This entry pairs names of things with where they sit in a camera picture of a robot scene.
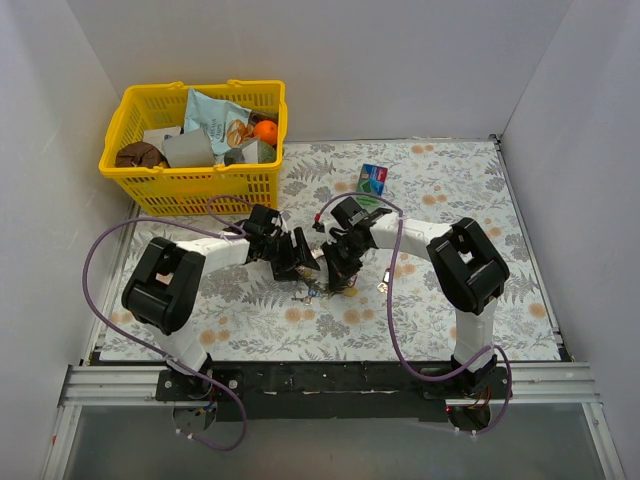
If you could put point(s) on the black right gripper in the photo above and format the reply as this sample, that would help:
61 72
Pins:
340 256

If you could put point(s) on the grey cardboard box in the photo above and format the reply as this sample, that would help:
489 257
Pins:
189 150

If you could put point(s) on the floral patterned table mat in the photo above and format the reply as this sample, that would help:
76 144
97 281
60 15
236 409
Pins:
243 314

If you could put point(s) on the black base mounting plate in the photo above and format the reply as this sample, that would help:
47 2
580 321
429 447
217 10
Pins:
261 390

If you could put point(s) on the yellow plastic shopping basket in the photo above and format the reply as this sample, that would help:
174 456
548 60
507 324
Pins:
163 191

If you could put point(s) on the green avocado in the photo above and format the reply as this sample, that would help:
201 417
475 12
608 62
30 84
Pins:
266 153

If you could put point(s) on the green blue sponge pack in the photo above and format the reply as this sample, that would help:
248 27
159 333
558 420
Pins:
371 184

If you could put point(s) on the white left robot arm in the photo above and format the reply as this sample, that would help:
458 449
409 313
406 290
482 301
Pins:
163 287

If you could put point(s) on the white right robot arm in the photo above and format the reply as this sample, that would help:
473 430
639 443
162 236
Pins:
471 272

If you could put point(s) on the orange fruit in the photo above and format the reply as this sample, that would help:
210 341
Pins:
266 131

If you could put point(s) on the light blue chips bag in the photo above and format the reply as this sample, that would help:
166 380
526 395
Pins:
226 123

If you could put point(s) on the large metal key ring disc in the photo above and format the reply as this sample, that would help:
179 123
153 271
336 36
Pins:
315 268

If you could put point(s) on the white carton in basket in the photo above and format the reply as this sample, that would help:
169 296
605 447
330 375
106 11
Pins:
156 137

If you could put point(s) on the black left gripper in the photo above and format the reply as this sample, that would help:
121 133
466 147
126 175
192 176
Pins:
288 255

